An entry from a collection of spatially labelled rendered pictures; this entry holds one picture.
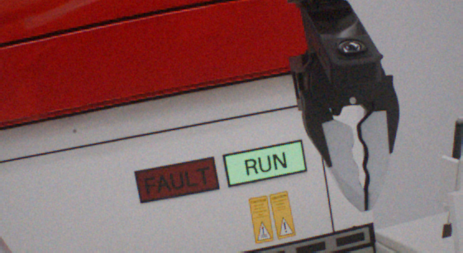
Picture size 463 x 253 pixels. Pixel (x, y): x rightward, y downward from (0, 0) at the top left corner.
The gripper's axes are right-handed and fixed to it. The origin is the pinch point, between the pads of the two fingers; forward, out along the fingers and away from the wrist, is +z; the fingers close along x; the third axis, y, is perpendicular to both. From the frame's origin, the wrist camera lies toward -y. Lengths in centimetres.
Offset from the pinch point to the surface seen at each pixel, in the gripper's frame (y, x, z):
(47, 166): 59, 31, -5
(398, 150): 207, -65, 19
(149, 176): 58, 16, -1
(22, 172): 59, 35, -5
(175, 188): 58, 13, 2
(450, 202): 24.7, -17.1, 6.7
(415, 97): 207, -74, 5
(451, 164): 23.7, -17.6, 2.1
